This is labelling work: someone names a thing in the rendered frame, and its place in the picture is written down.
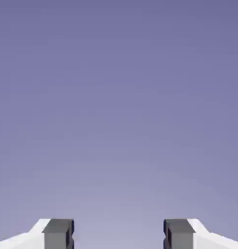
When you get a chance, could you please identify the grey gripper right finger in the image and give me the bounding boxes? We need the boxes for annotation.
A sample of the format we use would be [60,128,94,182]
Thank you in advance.
[163,218,238,249]

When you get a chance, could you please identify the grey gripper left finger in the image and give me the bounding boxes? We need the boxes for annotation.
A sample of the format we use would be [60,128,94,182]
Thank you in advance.
[0,218,75,249]

